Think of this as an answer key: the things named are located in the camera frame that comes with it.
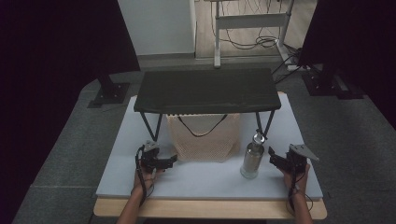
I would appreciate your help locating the wooden table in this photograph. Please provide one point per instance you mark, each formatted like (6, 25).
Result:
(218, 210)

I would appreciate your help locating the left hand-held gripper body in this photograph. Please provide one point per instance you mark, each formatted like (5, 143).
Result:
(150, 154)

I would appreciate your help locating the person's right hand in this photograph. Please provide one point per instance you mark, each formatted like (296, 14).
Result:
(300, 179)

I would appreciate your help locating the clear glass bottle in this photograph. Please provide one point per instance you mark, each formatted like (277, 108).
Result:
(252, 158)

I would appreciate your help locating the black folding shelf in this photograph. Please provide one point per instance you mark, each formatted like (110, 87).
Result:
(207, 90)

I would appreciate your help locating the white desk frame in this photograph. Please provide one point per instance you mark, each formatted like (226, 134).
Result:
(249, 21)

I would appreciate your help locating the white wall panel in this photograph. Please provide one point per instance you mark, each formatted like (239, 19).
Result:
(158, 26)

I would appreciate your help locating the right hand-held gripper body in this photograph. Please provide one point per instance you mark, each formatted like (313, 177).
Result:
(298, 157)

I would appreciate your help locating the dark curtain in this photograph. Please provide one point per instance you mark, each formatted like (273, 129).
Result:
(355, 37)
(56, 62)

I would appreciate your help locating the person's left hand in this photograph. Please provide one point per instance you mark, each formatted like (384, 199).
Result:
(146, 180)

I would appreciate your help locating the white board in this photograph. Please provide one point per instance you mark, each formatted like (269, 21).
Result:
(202, 183)

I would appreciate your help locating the beige mesh bag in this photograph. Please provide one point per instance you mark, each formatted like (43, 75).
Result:
(205, 143)

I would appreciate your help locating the black stand base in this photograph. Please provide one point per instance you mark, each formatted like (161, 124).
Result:
(330, 82)
(110, 91)

